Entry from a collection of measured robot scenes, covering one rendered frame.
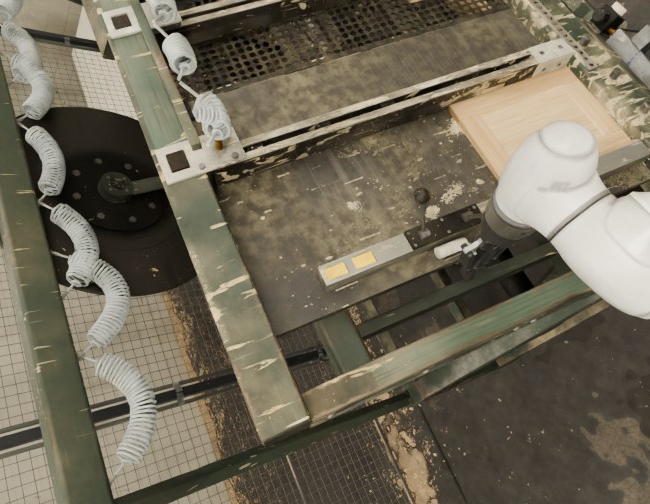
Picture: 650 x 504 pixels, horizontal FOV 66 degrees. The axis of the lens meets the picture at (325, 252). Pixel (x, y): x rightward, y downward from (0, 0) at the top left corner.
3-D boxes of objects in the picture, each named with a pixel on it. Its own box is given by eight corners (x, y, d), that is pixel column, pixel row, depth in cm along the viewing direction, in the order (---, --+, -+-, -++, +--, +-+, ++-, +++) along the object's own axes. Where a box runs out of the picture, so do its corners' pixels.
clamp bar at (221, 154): (566, 74, 149) (613, 3, 128) (177, 208, 122) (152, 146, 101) (547, 51, 153) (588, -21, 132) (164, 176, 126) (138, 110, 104)
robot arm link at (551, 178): (476, 191, 79) (534, 255, 75) (514, 125, 65) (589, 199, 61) (525, 161, 82) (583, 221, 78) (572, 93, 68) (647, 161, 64)
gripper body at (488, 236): (500, 245, 82) (481, 269, 90) (542, 227, 84) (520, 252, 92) (476, 209, 85) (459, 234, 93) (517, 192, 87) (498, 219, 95)
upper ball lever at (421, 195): (435, 239, 117) (433, 189, 109) (421, 244, 116) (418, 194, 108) (426, 231, 120) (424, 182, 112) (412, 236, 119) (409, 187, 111)
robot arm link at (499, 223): (563, 213, 78) (546, 231, 84) (530, 169, 82) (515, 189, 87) (515, 234, 76) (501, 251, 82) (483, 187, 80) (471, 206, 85)
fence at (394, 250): (643, 162, 137) (652, 153, 133) (325, 292, 115) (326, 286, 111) (631, 148, 139) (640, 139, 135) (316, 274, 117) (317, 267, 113)
